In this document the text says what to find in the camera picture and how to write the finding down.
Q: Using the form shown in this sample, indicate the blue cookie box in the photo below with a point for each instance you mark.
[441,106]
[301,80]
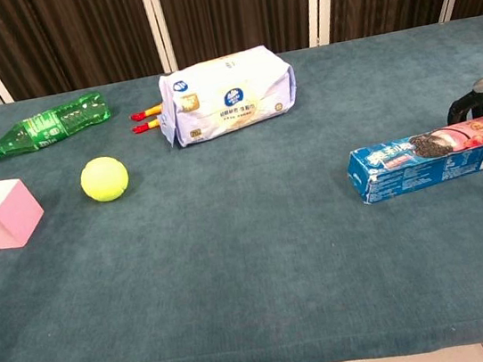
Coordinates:
[420,169]

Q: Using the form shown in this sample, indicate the red yellow pen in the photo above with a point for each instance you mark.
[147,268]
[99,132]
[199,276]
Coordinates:
[148,111]
[148,125]

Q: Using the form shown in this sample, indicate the green plastic bottle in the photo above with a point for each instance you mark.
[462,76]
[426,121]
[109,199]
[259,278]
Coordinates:
[45,126]

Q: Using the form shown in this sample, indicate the yellow tennis ball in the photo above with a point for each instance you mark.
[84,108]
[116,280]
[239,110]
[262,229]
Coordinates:
[104,179]

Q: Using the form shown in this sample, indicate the teal tablecloth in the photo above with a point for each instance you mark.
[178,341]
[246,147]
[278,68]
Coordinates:
[254,269]

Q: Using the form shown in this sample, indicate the white snack bag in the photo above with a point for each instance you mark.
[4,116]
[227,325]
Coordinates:
[230,97]

